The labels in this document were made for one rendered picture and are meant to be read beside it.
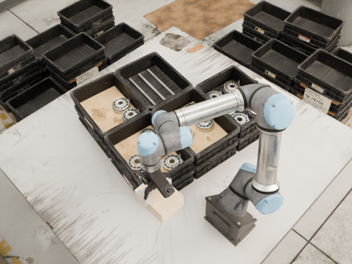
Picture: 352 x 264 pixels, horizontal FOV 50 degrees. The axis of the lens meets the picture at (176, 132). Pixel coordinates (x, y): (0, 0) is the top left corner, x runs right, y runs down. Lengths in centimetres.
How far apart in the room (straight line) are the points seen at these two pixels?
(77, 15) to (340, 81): 228
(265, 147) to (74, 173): 112
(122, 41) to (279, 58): 136
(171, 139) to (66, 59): 203
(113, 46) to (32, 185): 163
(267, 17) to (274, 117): 241
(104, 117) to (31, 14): 277
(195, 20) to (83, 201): 276
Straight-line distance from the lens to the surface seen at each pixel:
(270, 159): 153
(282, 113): 141
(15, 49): 347
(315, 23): 353
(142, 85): 235
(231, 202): 175
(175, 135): 130
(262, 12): 380
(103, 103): 229
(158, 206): 151
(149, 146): 126
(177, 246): 189
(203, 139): 205
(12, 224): 298
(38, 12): 480
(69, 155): 225
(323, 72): 308
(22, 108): 325
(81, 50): 326
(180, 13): 441
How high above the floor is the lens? 245
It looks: 51 degrees down
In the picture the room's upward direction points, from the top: 3 degrees counter-clockwise
